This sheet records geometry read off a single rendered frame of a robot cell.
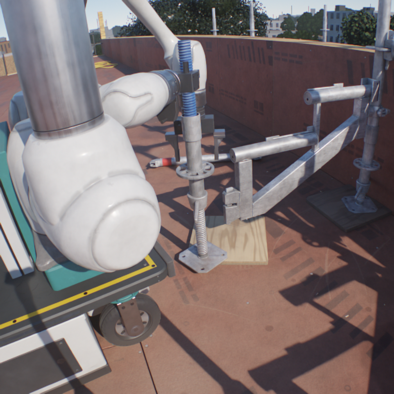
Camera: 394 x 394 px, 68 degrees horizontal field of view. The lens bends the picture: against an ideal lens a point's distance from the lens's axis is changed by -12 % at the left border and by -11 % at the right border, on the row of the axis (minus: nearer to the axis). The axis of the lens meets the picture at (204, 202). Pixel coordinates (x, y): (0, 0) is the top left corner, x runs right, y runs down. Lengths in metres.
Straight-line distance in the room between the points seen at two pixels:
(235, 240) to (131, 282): 0.66
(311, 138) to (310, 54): 0.79
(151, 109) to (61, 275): 0.38
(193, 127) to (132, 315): 0.56
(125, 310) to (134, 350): 0.18
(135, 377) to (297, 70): 1.75
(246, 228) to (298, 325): 0.51
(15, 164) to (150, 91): 0.29
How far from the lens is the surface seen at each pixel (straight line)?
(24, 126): 0.62
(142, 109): 0.63
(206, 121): 1.07
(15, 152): 0.62
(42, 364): 0.84
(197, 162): 1.01
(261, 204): 1.21
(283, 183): 1.22
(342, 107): 1.75
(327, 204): 1.59
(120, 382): 0.97
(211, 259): 1.22
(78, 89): 0.41
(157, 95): 0.67
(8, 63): 15.19
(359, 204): 1.61
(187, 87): 0.82
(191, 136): 0.98
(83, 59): 0.42
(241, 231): 1.36
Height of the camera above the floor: 0.82
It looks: 31 degrees down
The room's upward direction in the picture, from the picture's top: 5 degrees counter-clockwise
